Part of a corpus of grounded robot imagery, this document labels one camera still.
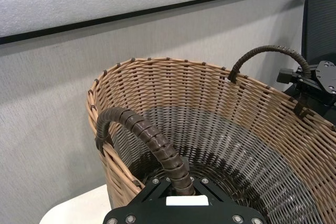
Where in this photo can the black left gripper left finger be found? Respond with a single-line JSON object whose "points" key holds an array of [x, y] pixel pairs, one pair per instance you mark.
{"points": [[155, 190]]}

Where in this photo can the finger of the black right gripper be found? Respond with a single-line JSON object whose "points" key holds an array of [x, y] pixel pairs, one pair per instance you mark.
{"points": [[284, 76], [307, 87]]}

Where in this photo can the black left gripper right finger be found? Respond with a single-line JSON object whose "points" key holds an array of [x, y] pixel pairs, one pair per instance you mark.
{"points": [[210, 190]]}

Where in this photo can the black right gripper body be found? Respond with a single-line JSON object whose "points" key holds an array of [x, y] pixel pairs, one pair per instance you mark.
{"points": [[326, 82]]}

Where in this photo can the tan grey woven laundry basket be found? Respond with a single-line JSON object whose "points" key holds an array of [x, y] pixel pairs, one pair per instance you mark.
{"points": [[210, 103]]}

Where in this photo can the black mesh office chair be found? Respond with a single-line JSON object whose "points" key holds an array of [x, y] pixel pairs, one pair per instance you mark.
{"points": [[320, 19]]}

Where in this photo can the white rounded pedestal table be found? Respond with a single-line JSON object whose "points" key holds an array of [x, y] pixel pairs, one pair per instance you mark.
{"points": [[73, 208]]}

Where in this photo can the black wall trim strip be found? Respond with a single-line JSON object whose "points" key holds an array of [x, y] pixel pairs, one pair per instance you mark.
{"points": [[105, 20]]}

